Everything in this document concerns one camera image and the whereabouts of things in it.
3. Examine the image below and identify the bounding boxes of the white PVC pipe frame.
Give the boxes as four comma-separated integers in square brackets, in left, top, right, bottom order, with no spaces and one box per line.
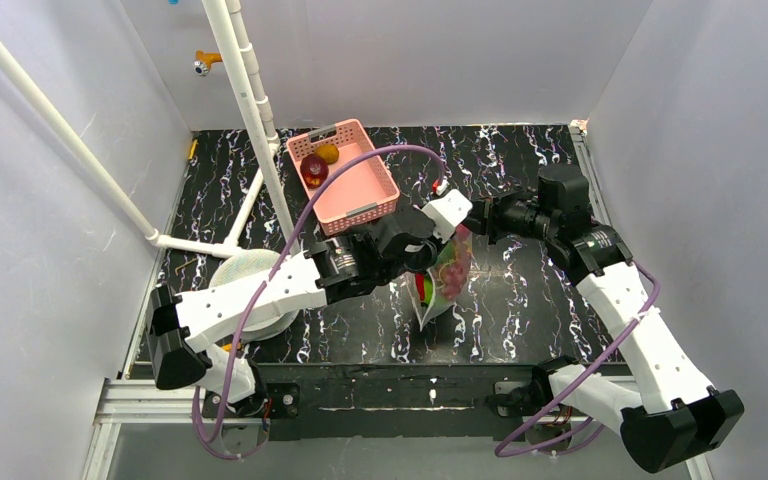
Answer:
[0,1,290,259]

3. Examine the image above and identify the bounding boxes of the orange toy faucet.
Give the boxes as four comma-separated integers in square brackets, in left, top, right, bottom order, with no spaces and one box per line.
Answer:
[192,50,223,77]

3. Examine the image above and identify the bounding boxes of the small orange toy fruit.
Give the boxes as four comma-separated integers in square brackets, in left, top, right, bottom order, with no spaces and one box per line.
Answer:
[314,144,340,165]

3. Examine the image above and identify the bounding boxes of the purple toy grapes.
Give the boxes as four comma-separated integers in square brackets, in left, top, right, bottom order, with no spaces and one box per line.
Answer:
[441,262,470,301]

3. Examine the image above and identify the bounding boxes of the dark red toy apple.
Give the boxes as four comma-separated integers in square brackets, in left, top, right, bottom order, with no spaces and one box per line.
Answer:
[300,154,329,190]

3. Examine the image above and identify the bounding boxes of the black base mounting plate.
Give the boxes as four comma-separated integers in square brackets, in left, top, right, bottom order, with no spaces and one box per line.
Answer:
[199,360,637,443]

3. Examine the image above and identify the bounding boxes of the pink plastic basket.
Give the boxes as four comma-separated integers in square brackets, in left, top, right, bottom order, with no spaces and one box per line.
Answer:
[286,119,401,236]

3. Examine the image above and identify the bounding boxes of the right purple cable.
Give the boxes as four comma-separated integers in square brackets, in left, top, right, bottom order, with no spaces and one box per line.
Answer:
[493,261,662,460]

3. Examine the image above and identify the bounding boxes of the red toy chili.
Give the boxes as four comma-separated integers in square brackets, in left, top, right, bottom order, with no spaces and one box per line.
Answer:
[415,273,428,304]

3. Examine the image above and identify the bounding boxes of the clear polka dot zip bag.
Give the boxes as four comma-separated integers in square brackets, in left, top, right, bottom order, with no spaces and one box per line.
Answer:
[407,225,473,330]

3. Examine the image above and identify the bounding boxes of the green toy vegetable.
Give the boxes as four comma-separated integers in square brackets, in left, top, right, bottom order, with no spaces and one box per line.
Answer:
[422,268,445,308]

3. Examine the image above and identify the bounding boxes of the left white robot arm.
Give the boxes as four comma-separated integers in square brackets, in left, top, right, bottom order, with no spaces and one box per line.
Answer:
[146,208,457,404]

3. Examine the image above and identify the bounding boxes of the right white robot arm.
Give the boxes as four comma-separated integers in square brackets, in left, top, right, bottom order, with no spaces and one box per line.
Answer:
[466,164,745,473]

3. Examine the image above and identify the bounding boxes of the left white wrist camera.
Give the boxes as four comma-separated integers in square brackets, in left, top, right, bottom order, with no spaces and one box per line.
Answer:
[421,179,472,242]

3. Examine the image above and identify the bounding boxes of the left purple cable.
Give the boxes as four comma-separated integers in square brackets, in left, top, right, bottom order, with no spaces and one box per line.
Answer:
[191,144,450,462]

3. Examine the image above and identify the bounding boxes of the purple cable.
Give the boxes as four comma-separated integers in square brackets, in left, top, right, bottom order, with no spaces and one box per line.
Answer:
[493,261,662,460]
[191,144,450,462]

